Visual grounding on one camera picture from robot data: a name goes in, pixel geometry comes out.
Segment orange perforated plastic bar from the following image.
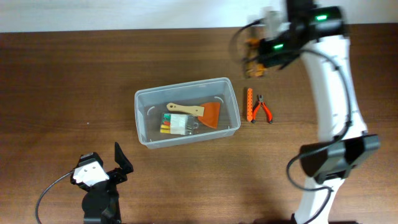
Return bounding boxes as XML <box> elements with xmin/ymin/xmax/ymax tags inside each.
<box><xmin>246</xmin><ymin>88</ymin><xmax>253</xmax><ymax>122</ymax></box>

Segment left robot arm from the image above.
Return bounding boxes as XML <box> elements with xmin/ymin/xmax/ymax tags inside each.
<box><xmin>73</xmin><ymin>142</ymin><xmax>134</xmax><ymax>223</ymax></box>

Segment black camera cable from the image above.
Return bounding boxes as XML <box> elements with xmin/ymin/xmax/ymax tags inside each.
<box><xmin>228</xmin><ymin>19</ymin><xmax>354</xmax><ymax>224</ymax></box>
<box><xmin>35</xmin><ymin>170</ymin><xmax>75</xmax><ymax>224</ymax></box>

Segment black left camera cable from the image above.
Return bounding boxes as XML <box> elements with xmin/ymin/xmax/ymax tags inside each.
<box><xmin>35</xmin><ymin>170</ymin><xmax>75</xmax><ymax>224</ymax></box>

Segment clear screwdriver bit case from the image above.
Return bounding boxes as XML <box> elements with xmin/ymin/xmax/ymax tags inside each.
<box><xmin>160</xmin><ymin>113</ymin><xmax>199</xmax><ymax>136</ymax></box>

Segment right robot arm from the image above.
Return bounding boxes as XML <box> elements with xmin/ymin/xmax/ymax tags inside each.
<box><xmin>257</xmin><ymin>0</ymin><xmax>381</xmax><ymax>223</ymax></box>

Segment wooden handled orange scraper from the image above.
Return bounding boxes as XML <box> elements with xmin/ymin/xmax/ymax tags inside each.
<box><xmin>167</xmin><ymin>102</ymin><xmax>221</xmax><ymax>129</ymax></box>

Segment red handled cutting pliers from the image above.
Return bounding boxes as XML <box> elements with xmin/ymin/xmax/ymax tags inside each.
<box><xmin>251</xmin><ymin>95</ymin><xmax>274</xmax><ymax>124</ymax></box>

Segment clear plastic storage container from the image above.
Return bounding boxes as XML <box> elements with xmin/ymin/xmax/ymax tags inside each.
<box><xmin>134</xmin><ymin>78</ymin><xmax>241</xmax><ymax>149</ymax></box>

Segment orange black long-nose pliers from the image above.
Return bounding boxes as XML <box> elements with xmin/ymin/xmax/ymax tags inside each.
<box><xmin>244</xmin><ymin>27</ymin><xmax>266</xmax><ymax>78</ymax></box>

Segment black right camera cable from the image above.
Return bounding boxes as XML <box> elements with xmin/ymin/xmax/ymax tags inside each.
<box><xmin>228</xmin><ymin>19</ymin><xmax>354</xmax><ymax>224</ymax></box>

